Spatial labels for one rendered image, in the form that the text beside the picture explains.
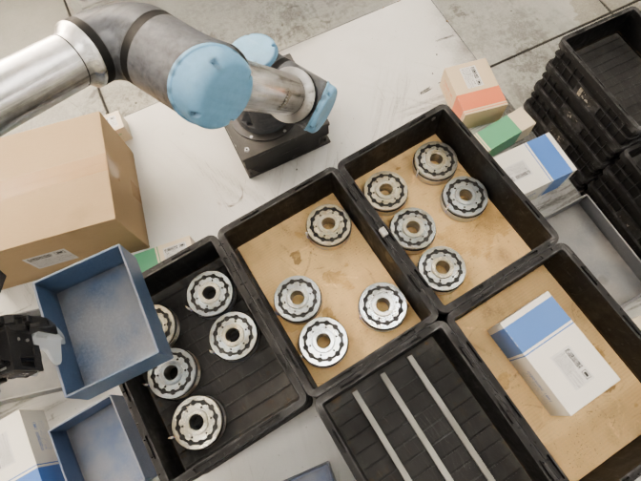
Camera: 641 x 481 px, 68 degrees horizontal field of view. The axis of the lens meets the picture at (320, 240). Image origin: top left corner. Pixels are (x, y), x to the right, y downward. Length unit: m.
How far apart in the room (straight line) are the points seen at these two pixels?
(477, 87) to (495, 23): 1.30
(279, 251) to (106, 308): 0.40
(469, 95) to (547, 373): 0.75
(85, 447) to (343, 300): 0.68
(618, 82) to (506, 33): 0.85
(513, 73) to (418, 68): 1.06
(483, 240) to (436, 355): 0.28
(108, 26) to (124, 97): 1.80
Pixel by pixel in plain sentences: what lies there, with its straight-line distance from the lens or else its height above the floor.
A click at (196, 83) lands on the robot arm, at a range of 0.68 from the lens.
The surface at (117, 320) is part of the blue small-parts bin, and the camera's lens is 0.89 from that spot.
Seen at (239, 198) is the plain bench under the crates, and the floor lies 0.70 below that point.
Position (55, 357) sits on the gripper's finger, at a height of 1.16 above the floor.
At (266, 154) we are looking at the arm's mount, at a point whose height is 0.78.
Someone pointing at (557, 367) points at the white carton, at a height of 0.92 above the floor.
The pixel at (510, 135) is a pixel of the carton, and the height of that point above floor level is 0.76.
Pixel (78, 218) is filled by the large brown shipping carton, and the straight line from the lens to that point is 1.20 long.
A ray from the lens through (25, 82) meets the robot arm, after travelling 0.72.
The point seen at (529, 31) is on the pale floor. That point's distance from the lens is 2.71.
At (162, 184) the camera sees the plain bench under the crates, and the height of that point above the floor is 0.70.
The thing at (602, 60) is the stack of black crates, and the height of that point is 0.49.
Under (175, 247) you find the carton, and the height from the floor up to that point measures 0.76.
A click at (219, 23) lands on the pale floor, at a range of 2.69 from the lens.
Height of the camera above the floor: 1.86
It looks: 70 degrees down
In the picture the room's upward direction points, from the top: 8 degrees counter-clockwise
